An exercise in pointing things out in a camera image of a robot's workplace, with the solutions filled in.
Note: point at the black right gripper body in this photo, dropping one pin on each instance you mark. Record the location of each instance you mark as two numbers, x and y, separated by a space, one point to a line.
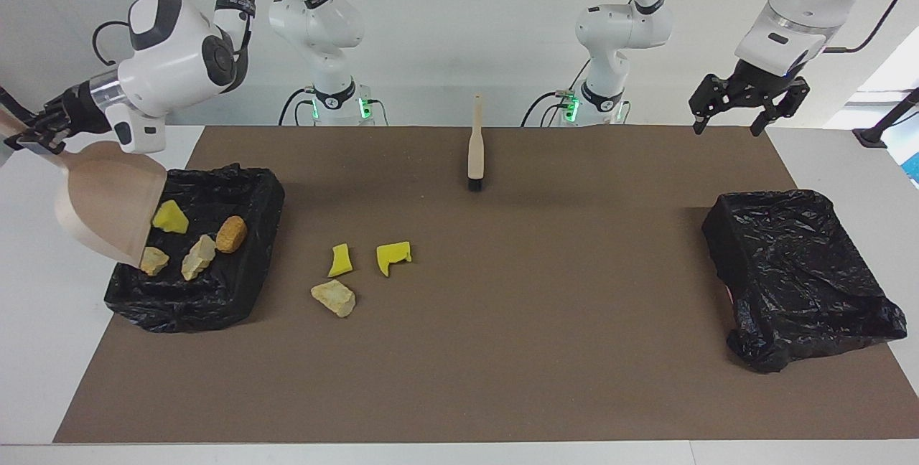
85 107

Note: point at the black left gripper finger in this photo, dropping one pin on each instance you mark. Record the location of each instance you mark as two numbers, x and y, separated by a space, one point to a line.
714 90
786 97

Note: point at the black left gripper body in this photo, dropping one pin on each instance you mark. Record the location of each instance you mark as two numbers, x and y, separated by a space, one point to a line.
761 79

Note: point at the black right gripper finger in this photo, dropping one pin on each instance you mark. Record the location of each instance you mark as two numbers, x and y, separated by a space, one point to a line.
43 139
52 115

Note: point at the beige plastic dustpan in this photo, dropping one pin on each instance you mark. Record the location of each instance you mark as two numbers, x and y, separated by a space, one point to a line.
108 199

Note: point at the yellow sponge chunk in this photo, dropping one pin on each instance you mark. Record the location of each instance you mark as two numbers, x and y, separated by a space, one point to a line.
171 218

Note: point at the tan bread piece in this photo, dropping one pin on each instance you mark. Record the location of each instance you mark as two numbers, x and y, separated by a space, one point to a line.
154 261

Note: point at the pale cream bread piece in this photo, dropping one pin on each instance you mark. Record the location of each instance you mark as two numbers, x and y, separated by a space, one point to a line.
197 258

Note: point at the brown round bread roll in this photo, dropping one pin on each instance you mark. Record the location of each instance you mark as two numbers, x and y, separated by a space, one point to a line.
231 234

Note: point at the beige hand brush black bristles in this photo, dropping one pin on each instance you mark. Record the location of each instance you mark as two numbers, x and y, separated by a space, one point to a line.
476 153

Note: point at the curved yellow sponge piece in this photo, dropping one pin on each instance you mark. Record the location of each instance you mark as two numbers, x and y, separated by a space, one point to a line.
339 262

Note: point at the large pale bread chunk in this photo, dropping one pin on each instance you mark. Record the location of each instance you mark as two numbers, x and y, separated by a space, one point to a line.
334 297

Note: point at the notched yellow sponge piece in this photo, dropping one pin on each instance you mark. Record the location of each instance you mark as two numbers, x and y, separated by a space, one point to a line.
391 255

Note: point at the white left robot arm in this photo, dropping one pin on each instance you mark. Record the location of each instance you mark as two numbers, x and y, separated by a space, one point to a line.
617 27

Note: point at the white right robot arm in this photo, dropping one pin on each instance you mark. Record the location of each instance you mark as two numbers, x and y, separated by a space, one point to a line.
172 56

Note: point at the black bag lined bin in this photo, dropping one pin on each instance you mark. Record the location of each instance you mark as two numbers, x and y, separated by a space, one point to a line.
797 285
215 300

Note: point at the black clamp stand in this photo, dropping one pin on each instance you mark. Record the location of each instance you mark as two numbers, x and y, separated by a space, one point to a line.
872 136
8 102

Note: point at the blue object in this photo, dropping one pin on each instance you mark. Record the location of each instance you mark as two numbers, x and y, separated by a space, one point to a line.
914 167

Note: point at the brown table mat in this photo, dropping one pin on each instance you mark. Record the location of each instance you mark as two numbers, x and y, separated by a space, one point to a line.
459 393

